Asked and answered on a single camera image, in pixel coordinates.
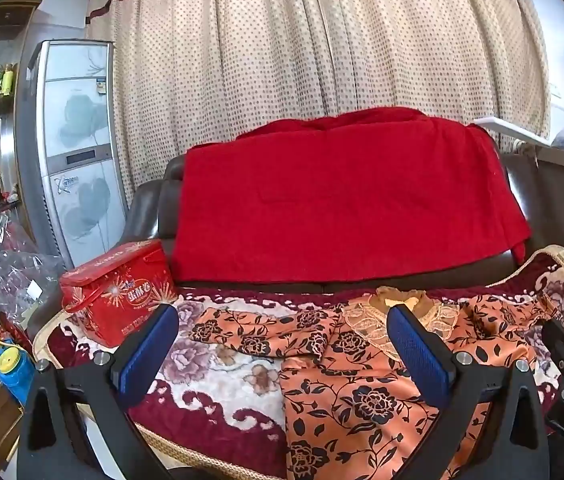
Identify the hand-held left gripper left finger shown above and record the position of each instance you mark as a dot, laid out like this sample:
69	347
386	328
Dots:
147	355

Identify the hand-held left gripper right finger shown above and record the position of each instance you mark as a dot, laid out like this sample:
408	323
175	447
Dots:
419	355

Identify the orange black floral garment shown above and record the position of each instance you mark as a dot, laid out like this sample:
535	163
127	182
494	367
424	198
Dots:
352	410

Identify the blue yellow toy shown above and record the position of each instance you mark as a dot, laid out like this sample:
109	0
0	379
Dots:
12	370

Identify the brown leather sofa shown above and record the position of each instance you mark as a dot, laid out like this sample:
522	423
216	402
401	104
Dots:
149	210

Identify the clear plastic wrap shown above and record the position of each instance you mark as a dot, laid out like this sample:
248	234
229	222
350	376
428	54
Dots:
12	265

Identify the red blanket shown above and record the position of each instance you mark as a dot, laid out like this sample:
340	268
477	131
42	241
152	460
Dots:
342	195

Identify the white shelf board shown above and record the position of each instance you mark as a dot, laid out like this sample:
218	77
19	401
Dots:
512	130

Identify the beige dotted curtain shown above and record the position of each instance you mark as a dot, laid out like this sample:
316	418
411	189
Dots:
287	35

